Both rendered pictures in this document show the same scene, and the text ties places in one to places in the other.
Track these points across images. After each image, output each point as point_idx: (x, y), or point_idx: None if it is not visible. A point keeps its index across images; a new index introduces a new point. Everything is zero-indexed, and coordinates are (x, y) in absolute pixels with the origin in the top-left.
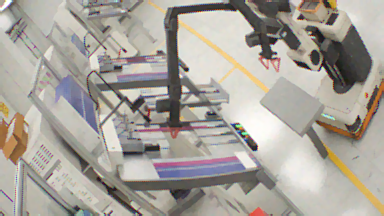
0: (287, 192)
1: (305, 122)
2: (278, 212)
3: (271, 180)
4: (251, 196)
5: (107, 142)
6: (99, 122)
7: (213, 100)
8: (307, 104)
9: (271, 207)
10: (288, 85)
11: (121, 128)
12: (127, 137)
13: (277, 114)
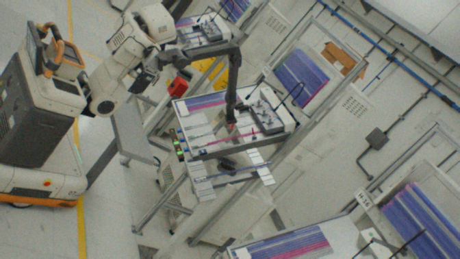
0: (130, 205)
1: (128, 105)
2: (143, 199)
3: (166, 105)
4: (161, 243)
5: (272, 93)
6: (287, 107)
7: (199, 163)
8: (119, 108)
9: (147, 210)
10: (123, 136)
11: (270, 114)
12: (261, 104)
13: (145, 134)
